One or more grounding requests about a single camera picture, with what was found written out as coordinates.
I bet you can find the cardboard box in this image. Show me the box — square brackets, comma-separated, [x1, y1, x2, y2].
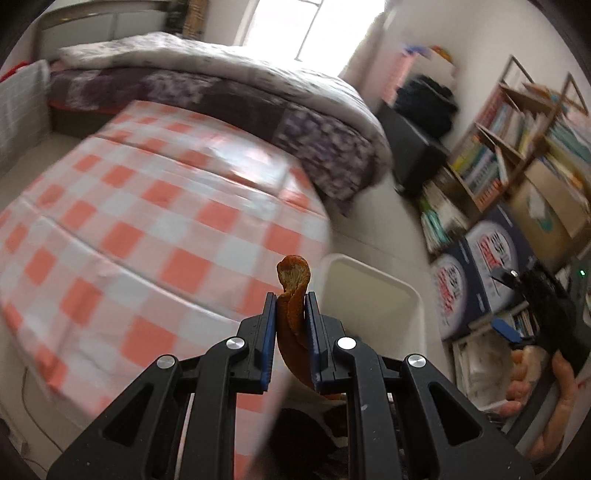
[508, 159, 591, 259]

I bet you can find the grey headboard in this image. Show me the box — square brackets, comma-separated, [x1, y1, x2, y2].
[37, 0, 185, 56]

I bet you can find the white container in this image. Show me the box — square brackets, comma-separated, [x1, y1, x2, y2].
[416, 46, 458, 84]

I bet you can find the small blue printed box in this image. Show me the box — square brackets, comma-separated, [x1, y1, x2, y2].
[429, 251, 481, 340]

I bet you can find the orange peel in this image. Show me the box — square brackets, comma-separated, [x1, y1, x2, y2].
[276, 255, 319, 388]

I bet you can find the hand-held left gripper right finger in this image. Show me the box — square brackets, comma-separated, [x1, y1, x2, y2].
[302, 291, 536, 480]

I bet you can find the black low cabinet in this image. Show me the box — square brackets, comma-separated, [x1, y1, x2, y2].
[376, 104, 451, 197]

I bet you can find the white plastic bin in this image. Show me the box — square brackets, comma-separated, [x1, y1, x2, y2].
[252, 253, 428, 480]

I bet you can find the grey floral quilt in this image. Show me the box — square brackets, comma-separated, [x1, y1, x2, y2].
[58, 32, 393, 217]

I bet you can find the white plastic bag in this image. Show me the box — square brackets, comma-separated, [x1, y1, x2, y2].
[452, 330, 513, 411]

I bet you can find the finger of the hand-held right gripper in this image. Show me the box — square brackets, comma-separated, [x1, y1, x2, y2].
[491, 318, 528, 347]
[489, 268, 526, 288]

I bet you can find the wooden bookshelf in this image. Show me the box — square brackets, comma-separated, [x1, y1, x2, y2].
[418, 55, 591, 333]

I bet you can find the orange checkered tablecloth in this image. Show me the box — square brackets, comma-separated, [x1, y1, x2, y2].
[0, 99, 333, 480]

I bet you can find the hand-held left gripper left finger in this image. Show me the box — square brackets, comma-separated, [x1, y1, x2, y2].
[46, 291, 278, 480]

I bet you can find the bed with purple sheet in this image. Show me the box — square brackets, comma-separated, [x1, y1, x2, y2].
[46, 32, 393, 217]

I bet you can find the large blue printed box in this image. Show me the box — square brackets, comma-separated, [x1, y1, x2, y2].
[464, 208, 539, 315]

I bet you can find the person's right hand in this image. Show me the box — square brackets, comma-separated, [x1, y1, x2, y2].
[503, 346, 579, 444]

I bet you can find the grey checkered sofa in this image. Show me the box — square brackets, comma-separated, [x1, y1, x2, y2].
[0, 60, 51, 176]

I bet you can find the black bag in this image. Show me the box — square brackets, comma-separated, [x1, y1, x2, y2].
[394, 76, 458, 137]

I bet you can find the window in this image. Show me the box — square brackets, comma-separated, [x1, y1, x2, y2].
[240, 0, 386, 61]

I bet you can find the yellow plaid curtain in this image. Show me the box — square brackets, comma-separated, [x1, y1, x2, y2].
[182, 0, 208, 40]

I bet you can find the pink cabinet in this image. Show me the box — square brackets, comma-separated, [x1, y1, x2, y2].
[383, 51, 416, 104]

